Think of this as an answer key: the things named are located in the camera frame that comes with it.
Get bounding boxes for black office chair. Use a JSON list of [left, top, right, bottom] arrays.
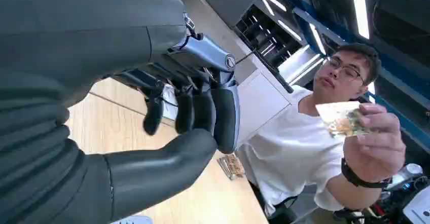
[[250, 182, 300, 224]]

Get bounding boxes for person in white shirt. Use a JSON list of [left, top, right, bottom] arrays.
[[235, 43, 407, 218]]

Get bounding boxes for person's left hand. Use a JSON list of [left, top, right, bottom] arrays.
[[342, 103, 407, 183]]

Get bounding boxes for black wrist watch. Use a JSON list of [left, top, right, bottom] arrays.
[[341, 158, 392, 190]]

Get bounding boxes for stack of printed cards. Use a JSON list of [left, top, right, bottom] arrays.
[[217, 154, 246, 180]]

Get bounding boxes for ceiling strip light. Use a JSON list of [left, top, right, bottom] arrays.
[[351, 0, 370, 39]]

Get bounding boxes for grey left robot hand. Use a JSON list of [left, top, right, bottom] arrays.
[[0, 0, 241, 222]]

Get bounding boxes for eyeglasses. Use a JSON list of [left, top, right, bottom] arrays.
[[324, 57, 367, 85]]

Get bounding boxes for printed playing card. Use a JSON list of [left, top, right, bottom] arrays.
[[315, 101, 370, 139]]

